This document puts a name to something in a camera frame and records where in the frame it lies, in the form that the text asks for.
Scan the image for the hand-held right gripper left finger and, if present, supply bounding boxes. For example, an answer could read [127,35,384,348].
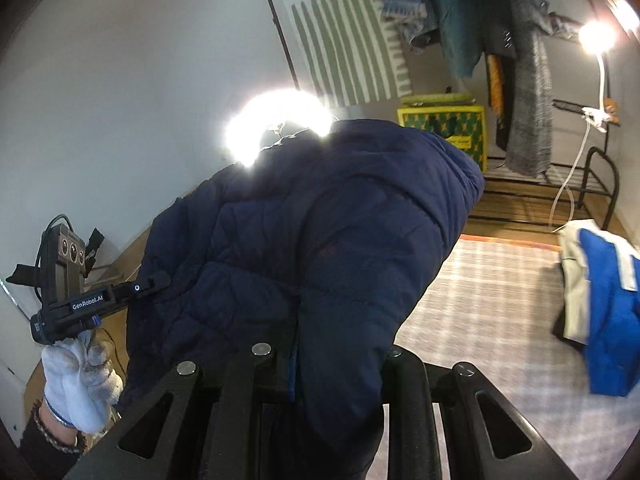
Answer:
[65,342,301,480]

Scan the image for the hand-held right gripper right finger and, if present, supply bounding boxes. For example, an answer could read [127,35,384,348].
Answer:
[382,345,576,480]

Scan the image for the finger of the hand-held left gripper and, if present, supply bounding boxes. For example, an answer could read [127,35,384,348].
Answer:
[117,271,170,306]

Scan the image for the navy puffer jacket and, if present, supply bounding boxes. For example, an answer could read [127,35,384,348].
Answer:
[122,119,486,480]

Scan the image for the person's left forearm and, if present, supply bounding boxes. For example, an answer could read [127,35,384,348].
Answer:
[20,399,88,480]

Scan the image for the black metal clothes rack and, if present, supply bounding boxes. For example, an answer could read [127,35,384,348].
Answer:
[465,0,623,235]

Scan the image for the person's left hand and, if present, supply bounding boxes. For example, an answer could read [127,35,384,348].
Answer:
[41,330,125,433]

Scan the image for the grey checked bed cover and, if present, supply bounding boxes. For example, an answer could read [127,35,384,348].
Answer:
[385,234,640,480]

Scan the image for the blue and white garment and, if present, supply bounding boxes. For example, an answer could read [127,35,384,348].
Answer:
[552,219,640,398]

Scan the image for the yellow and green box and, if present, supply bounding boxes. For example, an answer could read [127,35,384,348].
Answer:
[397,102,488,171]

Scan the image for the hanging black garment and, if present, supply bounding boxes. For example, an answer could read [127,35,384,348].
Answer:
[482,10,518,152]

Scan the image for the green striped cloth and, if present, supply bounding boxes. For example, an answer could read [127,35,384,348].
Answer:
[267,0,413,108]

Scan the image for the hanging grey plaid coat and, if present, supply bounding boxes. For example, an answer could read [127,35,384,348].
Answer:
[500,0,556,178]

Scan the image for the hanging orange garment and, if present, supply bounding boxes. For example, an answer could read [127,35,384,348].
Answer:
[487,54,503,111]

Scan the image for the hanging denim garment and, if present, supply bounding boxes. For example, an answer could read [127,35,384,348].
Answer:
[360,0,441,51]

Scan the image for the hanging teal garment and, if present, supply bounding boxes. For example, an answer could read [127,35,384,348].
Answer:
[420,0,501,78]

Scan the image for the white clip lamp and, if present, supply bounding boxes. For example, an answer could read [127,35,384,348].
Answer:
[577,19,621,128]

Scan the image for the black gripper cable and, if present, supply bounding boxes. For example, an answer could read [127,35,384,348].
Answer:
[34,214,72,302]

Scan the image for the ring light on stand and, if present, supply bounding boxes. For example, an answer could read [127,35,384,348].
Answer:
[222,0,333,168]

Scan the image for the white lamp cable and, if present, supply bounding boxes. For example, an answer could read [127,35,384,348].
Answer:
[547,125,593,231]

